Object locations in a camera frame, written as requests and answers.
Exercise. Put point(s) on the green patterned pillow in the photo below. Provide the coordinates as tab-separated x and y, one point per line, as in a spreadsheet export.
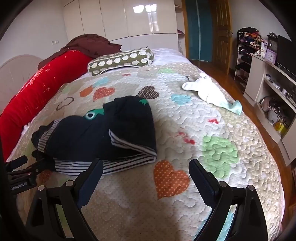
120	61

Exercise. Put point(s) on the teal fabric closet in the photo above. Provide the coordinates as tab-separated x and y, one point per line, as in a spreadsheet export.
198	30

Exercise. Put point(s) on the wooden door frame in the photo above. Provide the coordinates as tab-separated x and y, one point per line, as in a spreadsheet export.
183	23

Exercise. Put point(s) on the dark navy pants striped lining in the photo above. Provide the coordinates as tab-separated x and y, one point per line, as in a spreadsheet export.
92	139

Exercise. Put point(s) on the purple folded cloth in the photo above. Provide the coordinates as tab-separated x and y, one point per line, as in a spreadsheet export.
180	31

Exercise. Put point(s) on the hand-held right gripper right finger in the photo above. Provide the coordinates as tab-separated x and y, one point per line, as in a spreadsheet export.
203	183

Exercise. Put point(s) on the dark mantel clock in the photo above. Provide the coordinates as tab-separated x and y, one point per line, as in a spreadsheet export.
272	44

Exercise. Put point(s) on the yellow jar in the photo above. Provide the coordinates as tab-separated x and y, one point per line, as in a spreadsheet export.
279	127

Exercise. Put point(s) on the white shelf unit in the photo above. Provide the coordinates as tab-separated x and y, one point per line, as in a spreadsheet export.
255	76

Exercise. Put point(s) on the red bolster pillow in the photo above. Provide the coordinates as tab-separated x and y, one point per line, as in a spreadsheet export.
34	92

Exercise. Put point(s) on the purple alarm clock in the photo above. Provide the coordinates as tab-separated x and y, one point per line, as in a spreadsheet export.
270	56

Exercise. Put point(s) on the heart patterned quilt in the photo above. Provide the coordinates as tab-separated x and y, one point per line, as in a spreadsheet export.
185	120

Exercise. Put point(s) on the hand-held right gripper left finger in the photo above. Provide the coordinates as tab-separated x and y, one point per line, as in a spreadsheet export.
91	183

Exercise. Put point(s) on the white plush toy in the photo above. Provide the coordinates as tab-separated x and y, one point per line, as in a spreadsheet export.
205	91

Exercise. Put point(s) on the pile of clothes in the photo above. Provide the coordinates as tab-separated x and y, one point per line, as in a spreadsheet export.
251	37

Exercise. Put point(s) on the beige round headboard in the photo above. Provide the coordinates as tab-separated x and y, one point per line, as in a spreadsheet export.
13	74

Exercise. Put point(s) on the dark brown blanket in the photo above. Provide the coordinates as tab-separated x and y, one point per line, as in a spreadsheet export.
92	45

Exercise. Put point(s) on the glossy white wardrobe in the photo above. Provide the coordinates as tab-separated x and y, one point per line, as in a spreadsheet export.
120	18

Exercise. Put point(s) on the white wall socket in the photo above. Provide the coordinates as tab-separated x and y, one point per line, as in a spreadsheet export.
55	42

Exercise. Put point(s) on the wooden door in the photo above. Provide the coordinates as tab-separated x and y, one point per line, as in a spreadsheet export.
222	34

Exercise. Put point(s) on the black television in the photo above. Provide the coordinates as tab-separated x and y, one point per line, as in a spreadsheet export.
286	53

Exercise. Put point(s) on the white cup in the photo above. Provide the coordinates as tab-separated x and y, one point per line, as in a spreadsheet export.
268	77

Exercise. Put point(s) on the black shoe rack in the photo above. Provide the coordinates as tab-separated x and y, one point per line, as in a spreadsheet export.
242	62

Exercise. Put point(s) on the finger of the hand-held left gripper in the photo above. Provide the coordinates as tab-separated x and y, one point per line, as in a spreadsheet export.
17	162
39	167

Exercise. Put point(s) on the light blue cloth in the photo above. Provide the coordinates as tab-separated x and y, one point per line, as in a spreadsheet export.
233	107

